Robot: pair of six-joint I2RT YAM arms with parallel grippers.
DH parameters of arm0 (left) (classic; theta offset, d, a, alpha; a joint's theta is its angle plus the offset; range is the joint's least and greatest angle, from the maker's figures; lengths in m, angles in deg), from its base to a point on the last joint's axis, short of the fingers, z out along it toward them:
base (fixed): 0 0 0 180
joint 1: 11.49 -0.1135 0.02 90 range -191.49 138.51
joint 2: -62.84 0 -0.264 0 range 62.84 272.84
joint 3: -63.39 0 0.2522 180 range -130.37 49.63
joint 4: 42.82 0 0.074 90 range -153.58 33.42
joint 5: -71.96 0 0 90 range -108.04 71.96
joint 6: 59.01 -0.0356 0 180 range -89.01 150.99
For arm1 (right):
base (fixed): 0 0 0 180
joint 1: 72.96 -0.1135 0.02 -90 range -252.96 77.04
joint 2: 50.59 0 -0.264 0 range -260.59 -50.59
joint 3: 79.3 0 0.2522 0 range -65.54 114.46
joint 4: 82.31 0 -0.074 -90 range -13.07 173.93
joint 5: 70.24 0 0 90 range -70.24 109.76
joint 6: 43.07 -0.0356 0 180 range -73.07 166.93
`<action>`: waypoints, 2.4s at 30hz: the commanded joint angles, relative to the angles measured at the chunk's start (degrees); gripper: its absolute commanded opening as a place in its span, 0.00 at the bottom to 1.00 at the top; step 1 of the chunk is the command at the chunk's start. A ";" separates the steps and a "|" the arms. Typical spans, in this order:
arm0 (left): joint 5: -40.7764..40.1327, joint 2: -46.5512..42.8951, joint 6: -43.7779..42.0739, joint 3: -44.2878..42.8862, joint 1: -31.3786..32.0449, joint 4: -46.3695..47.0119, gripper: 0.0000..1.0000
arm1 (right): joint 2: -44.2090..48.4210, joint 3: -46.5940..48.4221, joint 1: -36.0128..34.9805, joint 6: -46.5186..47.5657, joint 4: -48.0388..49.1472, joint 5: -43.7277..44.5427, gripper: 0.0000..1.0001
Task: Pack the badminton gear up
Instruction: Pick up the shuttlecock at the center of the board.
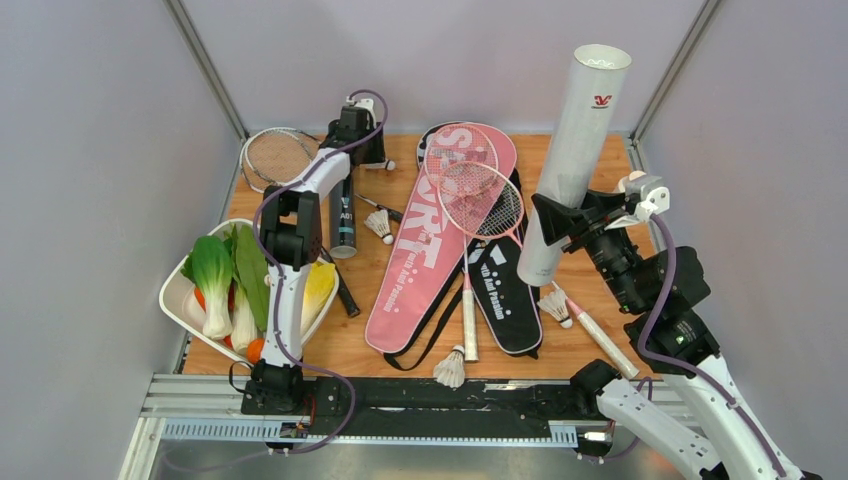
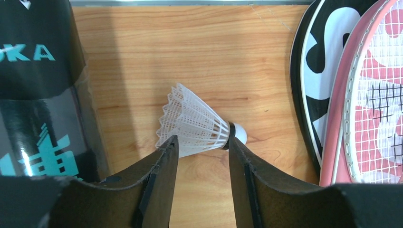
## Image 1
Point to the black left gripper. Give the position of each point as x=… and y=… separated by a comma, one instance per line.
x=378, y=154

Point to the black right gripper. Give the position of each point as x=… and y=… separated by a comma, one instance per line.
x=599, y=209

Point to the white shuttlecock tube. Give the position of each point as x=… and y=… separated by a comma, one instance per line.
x=592, y=91

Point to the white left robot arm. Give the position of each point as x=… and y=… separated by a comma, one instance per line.
x=288, y=228

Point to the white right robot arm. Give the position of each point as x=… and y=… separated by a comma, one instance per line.
x=660, y=284

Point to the black shuttlecock tube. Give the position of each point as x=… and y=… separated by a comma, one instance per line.
x=342, y=225

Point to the black racket cover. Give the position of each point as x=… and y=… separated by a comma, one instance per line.
x=508, y=305

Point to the pink racket lower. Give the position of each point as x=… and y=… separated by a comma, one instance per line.
x=494, y=208

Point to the pink racket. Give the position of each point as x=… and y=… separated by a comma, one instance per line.
x=450, y=149
x=494, y=208

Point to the white silver racket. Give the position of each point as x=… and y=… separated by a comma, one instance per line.
x=275, y=156

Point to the cream bottle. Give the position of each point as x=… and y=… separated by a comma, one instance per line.
x=625, y=181

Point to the pink racket cover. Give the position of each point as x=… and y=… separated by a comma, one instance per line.
x=426, y=254

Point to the pink racket upper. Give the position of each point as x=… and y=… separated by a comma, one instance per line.
x=450, y=149

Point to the yellow white cabbage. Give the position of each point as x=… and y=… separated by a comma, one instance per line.
x=319, y=287

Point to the green leafy vegetable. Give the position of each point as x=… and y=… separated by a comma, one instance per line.
x=250, y=269

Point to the green bok choy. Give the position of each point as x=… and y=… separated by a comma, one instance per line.
x=209, y=267

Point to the orange carrot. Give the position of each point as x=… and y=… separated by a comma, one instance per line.
x=251, y=353

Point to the white vegetable tray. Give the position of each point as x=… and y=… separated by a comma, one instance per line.
x=177, y=300

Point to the shuttlecock by racket handle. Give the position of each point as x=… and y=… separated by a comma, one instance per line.
x=554, y=304

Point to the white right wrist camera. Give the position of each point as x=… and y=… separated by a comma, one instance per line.
x=644, y=197

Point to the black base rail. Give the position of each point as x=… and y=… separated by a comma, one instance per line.
x=423, y=408

